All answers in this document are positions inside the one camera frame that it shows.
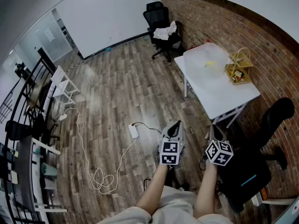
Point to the yellow flowers bunch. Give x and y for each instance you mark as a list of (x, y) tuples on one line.
[(210, 63)]

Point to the grey desk with white frame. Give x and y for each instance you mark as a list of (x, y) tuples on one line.
[(23, 162)]

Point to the white stool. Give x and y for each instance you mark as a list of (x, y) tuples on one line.
[(59, 77)]

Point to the white rectangular table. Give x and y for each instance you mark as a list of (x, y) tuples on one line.
[(222, 97)]

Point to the person's light grey clothing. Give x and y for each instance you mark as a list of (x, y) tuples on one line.
[(172, 206)]

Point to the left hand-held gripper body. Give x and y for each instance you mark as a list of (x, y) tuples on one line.
[(171, 151)]

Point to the white power adapter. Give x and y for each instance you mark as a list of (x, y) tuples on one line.
[(63, 117)]

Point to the white crumpled cloth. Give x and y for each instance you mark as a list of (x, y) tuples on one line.
[(164, 31)]

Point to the small teal floor object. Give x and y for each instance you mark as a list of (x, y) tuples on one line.
[(109, 49)]

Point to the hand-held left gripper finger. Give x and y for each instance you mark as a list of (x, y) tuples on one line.
[(180, 133), (167, 133)]

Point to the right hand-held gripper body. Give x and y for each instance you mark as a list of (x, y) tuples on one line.
[(219, 154)]

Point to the white power strip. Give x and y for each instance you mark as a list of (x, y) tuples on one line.
[(133, 131)]

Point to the teal cylinder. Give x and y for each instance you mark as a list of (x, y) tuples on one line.
[(49, 169)]

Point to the black high-back office chair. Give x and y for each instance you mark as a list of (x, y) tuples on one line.
[(243, 171)]

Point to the person's right forearm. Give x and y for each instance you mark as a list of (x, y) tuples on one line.
[(205, 190)]

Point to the person's left forearm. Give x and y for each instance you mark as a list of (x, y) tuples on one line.
[(154, 190)]

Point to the colourful snack packets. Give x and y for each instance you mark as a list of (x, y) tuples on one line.
[(237, 74)]

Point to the black mesh office chair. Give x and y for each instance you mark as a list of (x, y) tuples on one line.
[(156, 17)]

